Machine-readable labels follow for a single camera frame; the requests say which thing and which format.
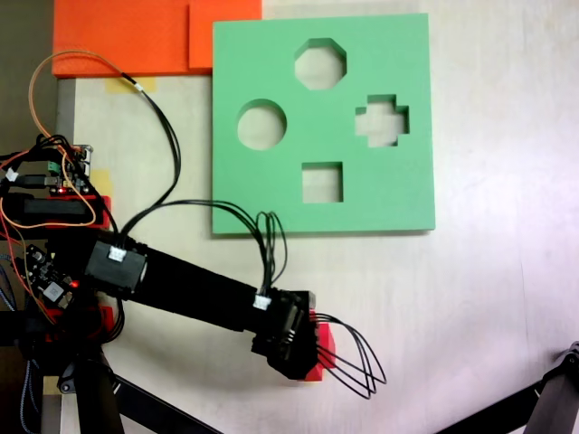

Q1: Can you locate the red and black table clamp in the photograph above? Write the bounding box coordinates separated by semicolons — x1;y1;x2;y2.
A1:
0;193;113;232
22;305;114;343

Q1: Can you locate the orange wire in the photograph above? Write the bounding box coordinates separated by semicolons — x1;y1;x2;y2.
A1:
0;49;127;230

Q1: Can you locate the yellow masking tape piece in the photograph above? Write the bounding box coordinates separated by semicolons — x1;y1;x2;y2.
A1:
105;76;157;95
92;169;113;196

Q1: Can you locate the black USB cable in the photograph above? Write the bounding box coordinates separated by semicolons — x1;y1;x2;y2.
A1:
0;173;62;188

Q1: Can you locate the blue white braided cable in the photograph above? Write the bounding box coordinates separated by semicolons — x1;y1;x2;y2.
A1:
19;356;44;433

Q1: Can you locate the green terminal circuit board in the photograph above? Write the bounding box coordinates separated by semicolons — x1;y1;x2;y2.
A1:
43;143;95;195

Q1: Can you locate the green shape sorter board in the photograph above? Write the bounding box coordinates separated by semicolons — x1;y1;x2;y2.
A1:
211;13;438;237

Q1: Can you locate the black three-wire cable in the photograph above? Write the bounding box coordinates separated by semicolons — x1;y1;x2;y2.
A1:
119;70;183;243
0;133;73;165
119;198;289;303
314;313;388;401

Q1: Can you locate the black circuit board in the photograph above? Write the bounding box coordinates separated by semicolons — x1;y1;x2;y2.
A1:
24;243;78;311

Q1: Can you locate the red cross columnar block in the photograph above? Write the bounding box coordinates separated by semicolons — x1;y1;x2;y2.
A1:
297;309;339;384

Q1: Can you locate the large orange foam slab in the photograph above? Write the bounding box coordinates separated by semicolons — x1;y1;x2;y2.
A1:
52;0;214;79

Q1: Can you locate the thick black tripod leg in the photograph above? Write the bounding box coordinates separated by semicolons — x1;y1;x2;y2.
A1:
524;340;579;434
40;350;126;434

